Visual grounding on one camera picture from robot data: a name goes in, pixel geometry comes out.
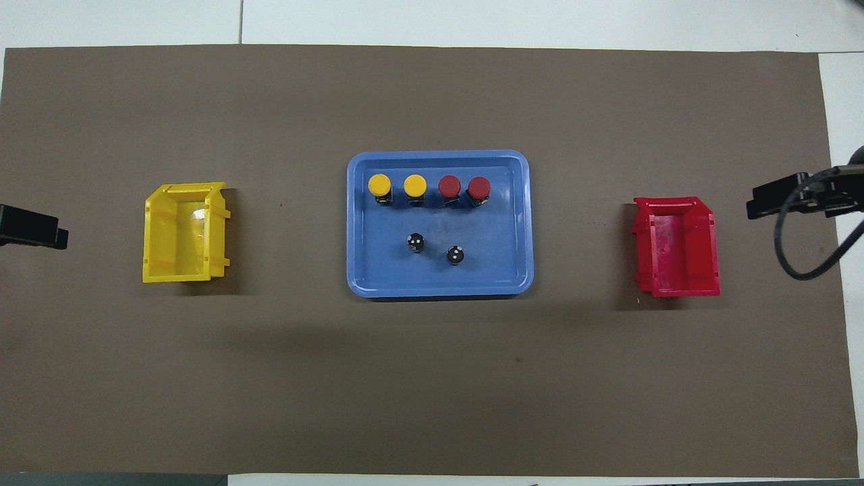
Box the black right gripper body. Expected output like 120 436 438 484
807 164 864 218

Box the red plastic bin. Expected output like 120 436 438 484
632 196 722 298

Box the yellow plastic bin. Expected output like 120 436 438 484
142 182 232 284

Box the blue plastic tray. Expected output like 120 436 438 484
346 150 534 299

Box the brown table mat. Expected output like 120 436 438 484
0 45 853 477

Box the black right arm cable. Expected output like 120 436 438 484
775 145 864 281

